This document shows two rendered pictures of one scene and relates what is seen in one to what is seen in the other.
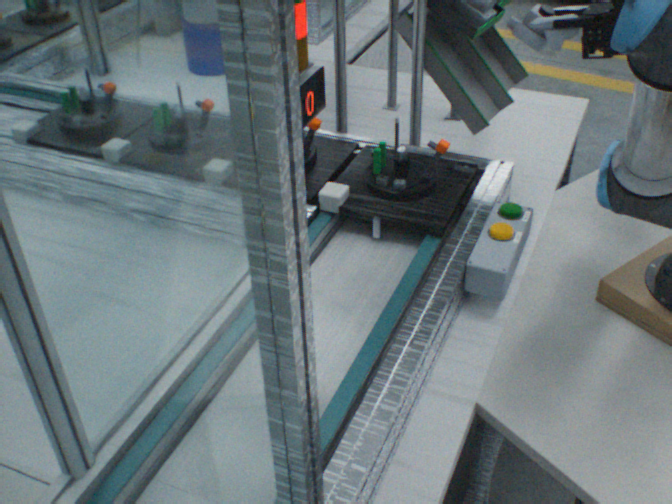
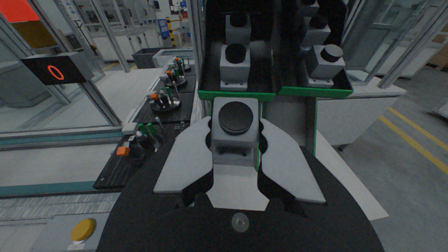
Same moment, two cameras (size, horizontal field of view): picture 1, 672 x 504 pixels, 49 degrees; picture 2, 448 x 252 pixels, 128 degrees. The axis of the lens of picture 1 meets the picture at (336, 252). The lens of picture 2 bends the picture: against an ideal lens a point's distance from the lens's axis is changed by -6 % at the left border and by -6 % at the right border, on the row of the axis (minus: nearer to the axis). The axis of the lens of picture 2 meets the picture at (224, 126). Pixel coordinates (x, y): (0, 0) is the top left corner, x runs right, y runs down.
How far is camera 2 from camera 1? 1.44 m
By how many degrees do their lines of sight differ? 45
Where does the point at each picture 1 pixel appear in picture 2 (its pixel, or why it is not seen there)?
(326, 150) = (178, 113)
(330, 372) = (16, 180)
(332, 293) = (78, 159)
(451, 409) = not seen: outside the picture
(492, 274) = (39, 239)
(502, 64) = (305, 143)
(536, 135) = not seen: hidden behind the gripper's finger
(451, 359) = (37, 233)
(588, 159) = (411, 208)
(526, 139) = not seen: hidden behind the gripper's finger
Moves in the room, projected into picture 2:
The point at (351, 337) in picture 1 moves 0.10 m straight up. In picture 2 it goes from (39, 178) to (4, 163)
